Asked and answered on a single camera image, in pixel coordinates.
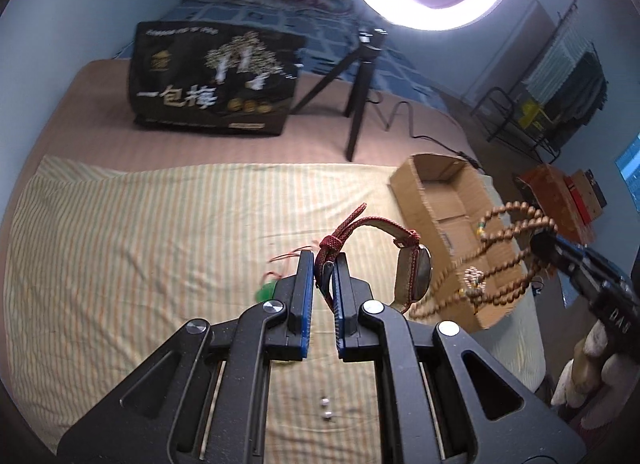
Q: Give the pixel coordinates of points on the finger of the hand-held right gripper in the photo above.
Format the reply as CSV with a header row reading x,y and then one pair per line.
x,y
545,246

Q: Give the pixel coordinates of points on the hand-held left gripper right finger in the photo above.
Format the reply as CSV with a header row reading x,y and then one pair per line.
x,y
340,311

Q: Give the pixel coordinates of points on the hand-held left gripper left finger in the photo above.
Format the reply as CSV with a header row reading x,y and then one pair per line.
x,y
305,304

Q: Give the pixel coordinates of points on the person's right hand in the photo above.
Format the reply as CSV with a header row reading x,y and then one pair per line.
x,y
595,369

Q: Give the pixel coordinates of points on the orange cardboard box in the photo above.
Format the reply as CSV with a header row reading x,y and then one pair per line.
x,y
555,194

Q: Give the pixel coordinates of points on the yellow packet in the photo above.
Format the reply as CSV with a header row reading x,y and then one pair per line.
x,y
531,116

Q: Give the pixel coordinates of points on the black metal chair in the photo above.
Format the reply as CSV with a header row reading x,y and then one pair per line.
x,y
500,113

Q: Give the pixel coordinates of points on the tan bed sheet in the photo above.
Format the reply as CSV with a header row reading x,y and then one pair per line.
x,y
325,143

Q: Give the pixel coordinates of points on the striped yellow cloth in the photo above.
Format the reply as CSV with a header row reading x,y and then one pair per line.
x,y
150,244

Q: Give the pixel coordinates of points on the clothes drying rack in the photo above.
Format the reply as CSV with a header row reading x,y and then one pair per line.
x,y
575,73

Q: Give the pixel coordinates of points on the black tripod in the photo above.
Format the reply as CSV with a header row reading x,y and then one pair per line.
x,y
357,108

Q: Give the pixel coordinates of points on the black printed bag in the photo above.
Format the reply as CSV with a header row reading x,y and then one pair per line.
x,y
200,83

